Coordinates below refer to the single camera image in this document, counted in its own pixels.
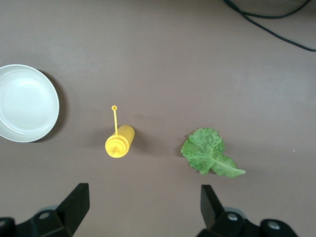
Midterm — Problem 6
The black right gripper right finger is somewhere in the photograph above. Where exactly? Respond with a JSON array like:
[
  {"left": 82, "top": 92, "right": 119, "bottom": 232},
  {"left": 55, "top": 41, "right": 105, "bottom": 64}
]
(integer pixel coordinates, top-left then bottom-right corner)
[{"left": 196, "top": 184, "right": 301, "bottom": 237}]

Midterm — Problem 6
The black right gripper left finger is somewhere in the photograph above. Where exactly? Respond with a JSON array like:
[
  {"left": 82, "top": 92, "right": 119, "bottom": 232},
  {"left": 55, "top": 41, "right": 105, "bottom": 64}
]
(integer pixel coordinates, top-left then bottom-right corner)
[{"left": 0, "top": 183, "right": 90, "bottom": 237}]

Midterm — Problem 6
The green lettuce leaf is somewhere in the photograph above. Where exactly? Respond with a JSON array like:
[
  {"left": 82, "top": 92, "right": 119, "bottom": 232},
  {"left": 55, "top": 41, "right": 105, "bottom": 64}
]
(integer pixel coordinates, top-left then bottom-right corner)
[{"left": 181, "top": 127, "right": 247, "bottom": 179}]

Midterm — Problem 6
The yellow squeeze bottle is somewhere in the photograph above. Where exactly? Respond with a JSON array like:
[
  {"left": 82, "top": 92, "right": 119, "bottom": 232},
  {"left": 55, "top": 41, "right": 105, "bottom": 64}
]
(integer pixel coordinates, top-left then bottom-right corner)
[{"left": 105, "top": 105, "right": 136, "bottom": 158}]

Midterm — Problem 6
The white plate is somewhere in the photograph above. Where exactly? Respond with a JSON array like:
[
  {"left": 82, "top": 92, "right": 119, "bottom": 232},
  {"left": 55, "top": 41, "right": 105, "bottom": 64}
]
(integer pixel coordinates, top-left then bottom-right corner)
[{"left": 0, "top": 64, "right": 60, "bottom": 143}]

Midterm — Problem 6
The black looped table cable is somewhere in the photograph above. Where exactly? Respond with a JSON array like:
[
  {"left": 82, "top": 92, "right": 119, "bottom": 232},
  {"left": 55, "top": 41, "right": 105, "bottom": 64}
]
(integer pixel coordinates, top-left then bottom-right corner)
[
  {"left": 243, "top": 0, "right": 311, "bottom": 19},
  {"left": 222, "top": 0, "right": 316, "bottom": 52}
]

